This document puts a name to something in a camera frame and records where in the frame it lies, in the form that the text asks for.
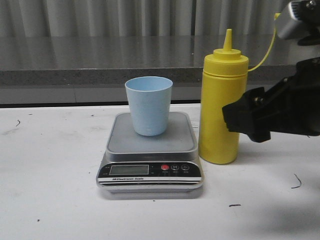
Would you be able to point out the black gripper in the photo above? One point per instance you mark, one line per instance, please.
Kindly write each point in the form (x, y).
(292, 106)

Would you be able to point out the yellow squeeze bottle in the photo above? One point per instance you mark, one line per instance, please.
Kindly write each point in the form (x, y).
(224, 80)

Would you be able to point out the light blue plastic cup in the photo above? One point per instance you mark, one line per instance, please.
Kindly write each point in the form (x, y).
(149, 99)

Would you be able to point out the silver electronic kitchen scale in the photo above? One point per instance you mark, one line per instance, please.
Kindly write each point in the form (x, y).
(164, 166)

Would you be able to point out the grey stone counter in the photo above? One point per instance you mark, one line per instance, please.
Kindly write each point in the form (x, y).
(93, 70)

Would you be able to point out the white pleated curtain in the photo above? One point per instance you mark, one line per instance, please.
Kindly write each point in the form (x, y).
(128, 18)

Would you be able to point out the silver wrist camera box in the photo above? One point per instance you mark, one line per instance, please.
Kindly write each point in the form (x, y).
(300, 20)

